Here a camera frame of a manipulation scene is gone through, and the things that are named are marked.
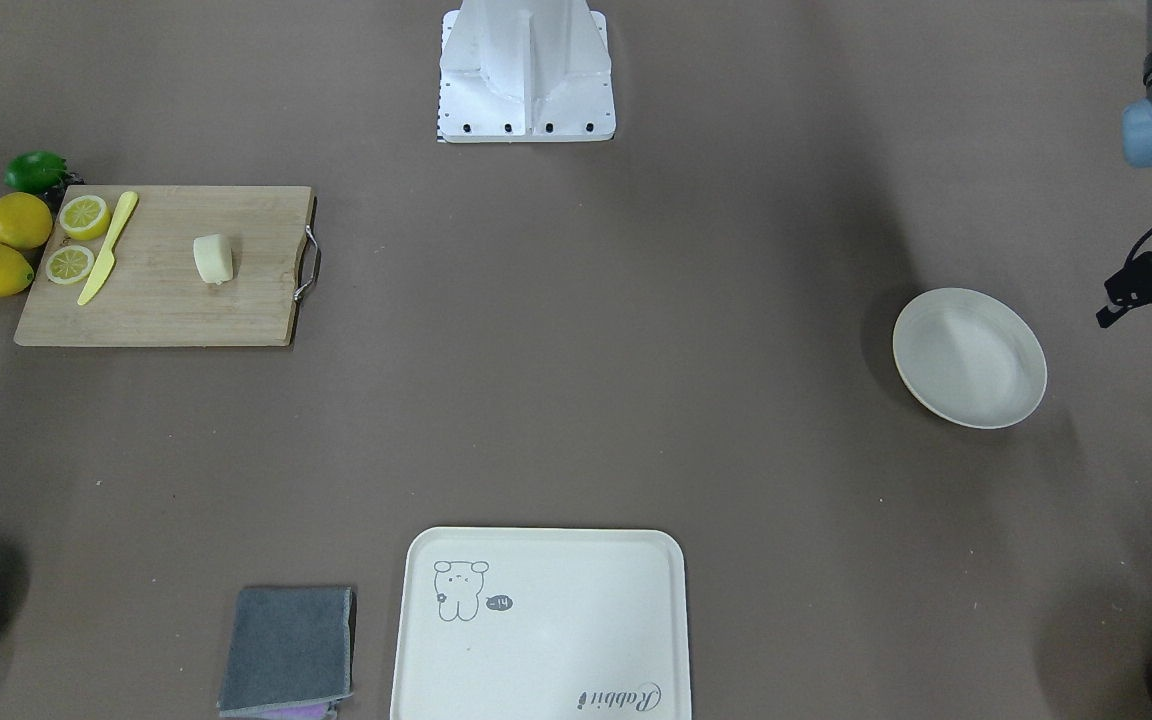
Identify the cream rabbit tray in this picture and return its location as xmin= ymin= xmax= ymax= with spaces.
xmin=391 ymin=526 xmax=692 ymax=719

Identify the cream round plate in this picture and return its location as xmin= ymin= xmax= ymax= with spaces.
xmin=890 ymin=288 xmax=1048 ymax=430

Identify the grey folded cloth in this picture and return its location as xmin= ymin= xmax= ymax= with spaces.
xmin=218 ymin=585 xmax=355 ymax=719

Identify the bamboo cutting board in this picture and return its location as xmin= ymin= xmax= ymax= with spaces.
xmin=15 ymin=184 xmax=316 ymax=347

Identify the yellow plastic knife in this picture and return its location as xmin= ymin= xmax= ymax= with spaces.
xmin=77 ymin=191 xmax=141 ymax=306

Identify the lemon half slice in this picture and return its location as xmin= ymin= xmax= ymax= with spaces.
xmin=58 ymin=194 xmax=113 ymax=242
xmin=41 ymin=243 xmax=96 ymax=286

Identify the green lime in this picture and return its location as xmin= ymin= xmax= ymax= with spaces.
xmin=3 ymin=150 xmax=69 ymax=195

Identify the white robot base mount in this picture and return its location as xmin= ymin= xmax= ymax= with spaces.
xmin=435 ymin=1 xmax=617 ymax=143

